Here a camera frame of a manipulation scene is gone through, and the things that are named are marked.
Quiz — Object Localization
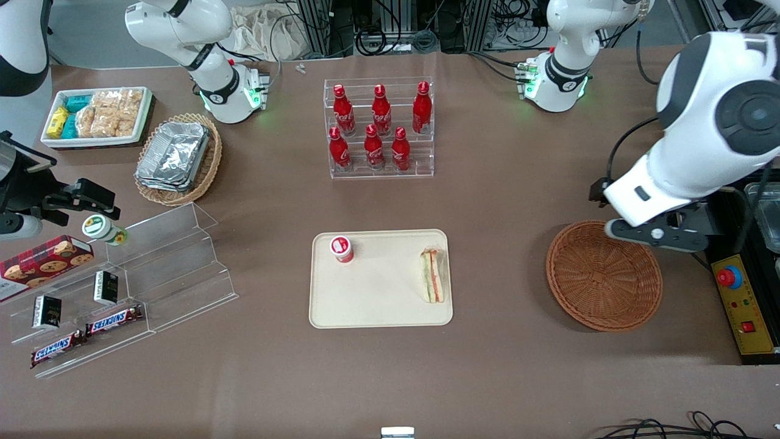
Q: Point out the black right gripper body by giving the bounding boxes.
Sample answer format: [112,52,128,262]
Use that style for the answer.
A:
[0,131,77,224]

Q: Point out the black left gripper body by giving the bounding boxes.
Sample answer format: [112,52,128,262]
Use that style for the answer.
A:
[667,204,727,252]

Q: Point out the triangular sandwich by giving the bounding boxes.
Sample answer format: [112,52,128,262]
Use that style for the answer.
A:
[419,246,447,304]

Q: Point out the white rectangular snack tray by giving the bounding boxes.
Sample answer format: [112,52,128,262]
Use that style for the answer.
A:
[40,87,153,149]

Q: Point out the brown wicker basket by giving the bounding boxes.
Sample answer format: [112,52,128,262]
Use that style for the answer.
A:
[545,219,664,333]

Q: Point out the light wicker basket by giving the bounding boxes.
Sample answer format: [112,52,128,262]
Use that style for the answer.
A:
[133,113,223,207]

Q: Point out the beige plastic tray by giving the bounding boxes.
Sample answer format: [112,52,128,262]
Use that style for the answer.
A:
[308,229,454,330]

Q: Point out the green sunflower yogurt cup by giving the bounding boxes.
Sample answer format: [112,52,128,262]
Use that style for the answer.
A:
[82,214,129,247]

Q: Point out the yellow snack packet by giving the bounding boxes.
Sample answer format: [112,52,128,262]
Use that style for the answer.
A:
[47,106,69,140]

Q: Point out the metal container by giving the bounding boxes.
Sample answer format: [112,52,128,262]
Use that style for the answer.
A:
[745,182,780,254]

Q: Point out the black equipment base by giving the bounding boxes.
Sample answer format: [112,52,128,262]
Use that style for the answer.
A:
[707,183,780,366]

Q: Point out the clear bag of crackers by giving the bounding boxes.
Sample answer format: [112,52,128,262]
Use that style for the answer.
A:
[74,105,98,138]
[119,89,144,137]
[91,90,122,138]

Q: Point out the red tartan cookie box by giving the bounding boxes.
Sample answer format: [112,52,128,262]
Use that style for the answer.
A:
[0,235,95,304]

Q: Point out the stacked foil containers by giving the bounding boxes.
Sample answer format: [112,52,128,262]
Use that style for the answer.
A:
[135,121,212,193]

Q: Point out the small black box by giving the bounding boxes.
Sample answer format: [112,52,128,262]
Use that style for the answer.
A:
[93,271,119,306]
[32,295,63,330]

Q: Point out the yellow emergency stop box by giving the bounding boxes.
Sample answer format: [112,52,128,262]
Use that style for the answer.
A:
[710,254,778,356]

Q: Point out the clear acrylic stepped stand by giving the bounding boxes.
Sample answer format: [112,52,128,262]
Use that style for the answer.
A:
[9,202,239,380]

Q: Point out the Snickers chocolate bar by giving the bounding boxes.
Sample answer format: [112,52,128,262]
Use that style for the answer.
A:
[30,330,87,369]
[85,304,145,337]

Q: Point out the clear acrylic bottle rack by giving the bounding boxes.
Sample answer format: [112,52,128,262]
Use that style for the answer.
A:
[323,76,435,180]

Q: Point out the white cloth bag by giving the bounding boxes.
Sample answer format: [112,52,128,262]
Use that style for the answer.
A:
[229,5,313,62]

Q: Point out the red cola bottle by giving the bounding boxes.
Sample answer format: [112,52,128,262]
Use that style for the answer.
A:
[372,84,392,136]
[391,126,412,172]
[412,81,433,135]
[364,124,386,171]
[332,84,356,136]
[328,126,352,171]

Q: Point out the red white yogurt cup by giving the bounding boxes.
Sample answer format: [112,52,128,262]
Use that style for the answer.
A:
[330,235,355,263]

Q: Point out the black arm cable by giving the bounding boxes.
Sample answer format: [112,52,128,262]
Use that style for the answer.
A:
[588,116,662,208]

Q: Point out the black cable bundle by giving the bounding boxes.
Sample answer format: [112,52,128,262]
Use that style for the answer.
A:
[594,412,780,439]

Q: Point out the aluminium frame post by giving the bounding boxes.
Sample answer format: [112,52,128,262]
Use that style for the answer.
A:
[466,0,494,52]
[297,0,333,59]

